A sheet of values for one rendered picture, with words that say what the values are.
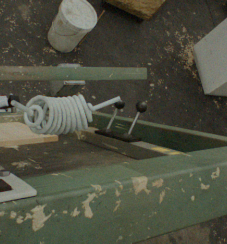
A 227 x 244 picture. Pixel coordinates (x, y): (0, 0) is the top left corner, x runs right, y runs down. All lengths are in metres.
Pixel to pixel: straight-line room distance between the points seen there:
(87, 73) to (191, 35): 3.71
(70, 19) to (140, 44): 0.99
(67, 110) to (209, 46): 3.35
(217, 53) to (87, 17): 1.40
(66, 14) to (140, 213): 2.48
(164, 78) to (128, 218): 3.13
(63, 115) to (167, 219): 0.23
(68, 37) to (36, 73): 2.49
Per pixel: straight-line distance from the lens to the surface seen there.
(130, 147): 1.12
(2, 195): 0.47
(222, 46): 3.79
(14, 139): 1.31
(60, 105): 0.62
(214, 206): 0.68
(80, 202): 0.51
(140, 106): 1.17
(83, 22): 2.97
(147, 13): 3.74
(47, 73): 0.54
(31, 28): 3.22
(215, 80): 3.79
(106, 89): 3.20
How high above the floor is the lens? 2.40
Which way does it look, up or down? 52 degrees down
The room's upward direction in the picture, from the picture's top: 51 degrees clockwise
